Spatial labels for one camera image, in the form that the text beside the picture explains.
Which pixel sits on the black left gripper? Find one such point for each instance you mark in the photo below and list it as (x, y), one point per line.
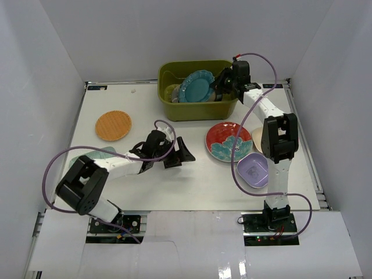
(173, 154)

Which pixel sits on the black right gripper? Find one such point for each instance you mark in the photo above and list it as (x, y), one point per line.
(218, 82)

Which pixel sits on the teal scalloped round plate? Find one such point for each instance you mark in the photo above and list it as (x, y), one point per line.
(195, 88)

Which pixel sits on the grey reindeer round plate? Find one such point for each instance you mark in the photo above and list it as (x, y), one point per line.
(174, 97)

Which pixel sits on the red floral round plate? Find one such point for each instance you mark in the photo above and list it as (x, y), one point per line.
(220, 139)

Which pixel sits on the orange woven rattan plate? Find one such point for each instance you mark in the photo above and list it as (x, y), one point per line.
(113, 125)

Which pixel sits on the purple square panda dish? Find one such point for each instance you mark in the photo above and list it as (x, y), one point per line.
(253, 168)

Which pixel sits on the mint green rectangular plate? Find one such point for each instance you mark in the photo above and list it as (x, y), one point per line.
(95, 155)

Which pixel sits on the black rimmed beige plate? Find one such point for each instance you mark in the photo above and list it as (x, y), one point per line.
(168, 91)

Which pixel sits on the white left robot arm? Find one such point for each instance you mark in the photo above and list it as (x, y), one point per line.
(82, 185)

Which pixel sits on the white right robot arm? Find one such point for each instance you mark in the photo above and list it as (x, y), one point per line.
(279, 141)

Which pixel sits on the olive green plastic bin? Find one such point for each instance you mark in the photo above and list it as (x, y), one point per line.
(175, 73)

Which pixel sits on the cream square panda dish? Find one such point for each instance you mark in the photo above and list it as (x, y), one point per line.
(257, 137)

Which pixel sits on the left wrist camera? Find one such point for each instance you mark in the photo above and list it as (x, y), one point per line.
(167, 131)

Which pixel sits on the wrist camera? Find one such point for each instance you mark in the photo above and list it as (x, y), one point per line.
(237, 58)
(167, 131)

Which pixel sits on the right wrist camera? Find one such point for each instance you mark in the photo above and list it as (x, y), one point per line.
(237, 58)

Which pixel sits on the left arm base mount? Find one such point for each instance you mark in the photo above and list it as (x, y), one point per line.
(125, 229)

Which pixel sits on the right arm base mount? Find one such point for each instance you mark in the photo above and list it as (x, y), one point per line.
(260, 230)

